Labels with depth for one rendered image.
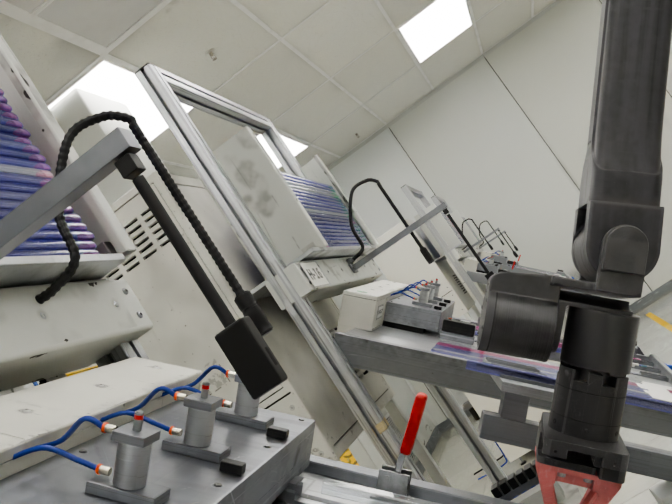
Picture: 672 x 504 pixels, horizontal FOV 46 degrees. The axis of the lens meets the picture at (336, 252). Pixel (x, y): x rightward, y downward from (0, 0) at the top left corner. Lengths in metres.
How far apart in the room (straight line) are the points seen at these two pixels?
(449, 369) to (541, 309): 0.92
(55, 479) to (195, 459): 0.11
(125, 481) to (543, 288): 0.36
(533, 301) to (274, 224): 1.13
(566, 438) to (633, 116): 0.27
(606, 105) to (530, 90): 7.63
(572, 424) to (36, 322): 0.47
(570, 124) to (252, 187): 6.69
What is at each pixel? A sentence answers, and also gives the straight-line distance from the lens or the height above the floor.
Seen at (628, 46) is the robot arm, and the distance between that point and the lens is 0.71.
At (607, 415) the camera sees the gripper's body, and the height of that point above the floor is 1.01.
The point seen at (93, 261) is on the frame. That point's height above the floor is 1.38.
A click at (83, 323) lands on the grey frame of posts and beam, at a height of 1.33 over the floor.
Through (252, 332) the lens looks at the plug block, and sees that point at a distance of 0.46.
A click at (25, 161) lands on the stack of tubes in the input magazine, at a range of 0.88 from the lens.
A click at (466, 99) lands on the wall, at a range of 8.33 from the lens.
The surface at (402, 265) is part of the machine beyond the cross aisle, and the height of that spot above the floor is 1.48.
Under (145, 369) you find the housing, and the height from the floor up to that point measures 1.26.
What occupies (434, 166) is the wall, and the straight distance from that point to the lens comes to 8.28.
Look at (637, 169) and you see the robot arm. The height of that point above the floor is 1.16.
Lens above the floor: 1.16
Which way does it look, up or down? 7 degrees up
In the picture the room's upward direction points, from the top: 33 degrees counter-clockwise
